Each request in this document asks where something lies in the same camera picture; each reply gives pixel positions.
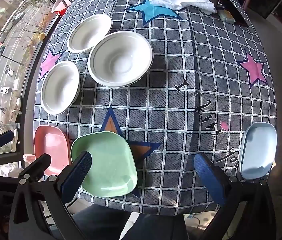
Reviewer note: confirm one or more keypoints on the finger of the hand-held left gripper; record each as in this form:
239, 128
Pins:
4, 137
39, 163

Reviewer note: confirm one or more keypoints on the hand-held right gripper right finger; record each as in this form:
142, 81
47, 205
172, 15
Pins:
209, 177

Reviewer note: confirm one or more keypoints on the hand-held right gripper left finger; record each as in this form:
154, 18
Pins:
77, 173

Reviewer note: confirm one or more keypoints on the pink square plate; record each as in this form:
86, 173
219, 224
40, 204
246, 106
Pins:
52, 146

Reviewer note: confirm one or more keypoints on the green square plate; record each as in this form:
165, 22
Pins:
108, 163

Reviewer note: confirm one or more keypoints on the blue square plate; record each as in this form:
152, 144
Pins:
258, 150

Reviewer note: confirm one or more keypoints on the small white bowl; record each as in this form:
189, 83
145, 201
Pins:
89, 33
59, 88

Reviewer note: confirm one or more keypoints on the large white bowl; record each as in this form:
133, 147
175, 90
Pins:
121, 58

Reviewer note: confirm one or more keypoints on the checkered star tablecloth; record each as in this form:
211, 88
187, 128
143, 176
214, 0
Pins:
170, 100

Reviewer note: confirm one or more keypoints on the red basin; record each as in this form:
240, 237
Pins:
59, 7

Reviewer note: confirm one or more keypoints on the yellow-green sponge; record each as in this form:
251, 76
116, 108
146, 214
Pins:
225, 15

